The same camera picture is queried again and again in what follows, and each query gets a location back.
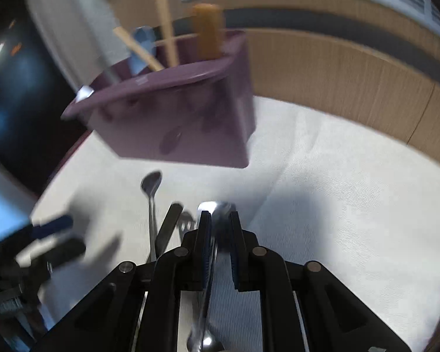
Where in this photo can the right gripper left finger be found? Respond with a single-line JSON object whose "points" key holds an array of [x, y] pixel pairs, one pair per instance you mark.
{"points": [[202, 247]]}

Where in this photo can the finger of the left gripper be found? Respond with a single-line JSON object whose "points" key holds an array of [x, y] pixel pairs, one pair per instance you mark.
{"points": [[63, 253], [57, 225]]}

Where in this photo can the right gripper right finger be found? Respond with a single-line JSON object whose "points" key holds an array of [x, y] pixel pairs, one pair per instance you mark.
{"points": [[237, 249]]}

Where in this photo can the smiley face metal spoon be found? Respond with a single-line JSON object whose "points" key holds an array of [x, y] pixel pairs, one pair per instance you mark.
{"points": [[186, 223]]}

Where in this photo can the smoky plastic spoon black handle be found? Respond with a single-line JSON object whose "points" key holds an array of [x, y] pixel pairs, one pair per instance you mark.
{"points": [[167, 228]]}

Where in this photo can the metal spoon with white ball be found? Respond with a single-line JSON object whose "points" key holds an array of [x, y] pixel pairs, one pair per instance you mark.
{"points": [[149, 187]]}

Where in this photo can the metal spatula utensil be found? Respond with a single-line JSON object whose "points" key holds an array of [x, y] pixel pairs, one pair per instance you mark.
{"points": [[201, 338]]}

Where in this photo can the wooden chopstick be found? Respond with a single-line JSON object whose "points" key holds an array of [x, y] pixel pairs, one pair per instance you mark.
{"points": [[165, 18], [142, 54]]}

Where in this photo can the purple plastic utensil bin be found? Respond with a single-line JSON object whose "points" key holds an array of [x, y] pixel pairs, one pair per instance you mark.
{"points": [[200, 112]]}

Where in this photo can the white table mat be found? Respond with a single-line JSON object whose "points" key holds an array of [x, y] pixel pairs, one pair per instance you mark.
{"points": [[317, 188]]}

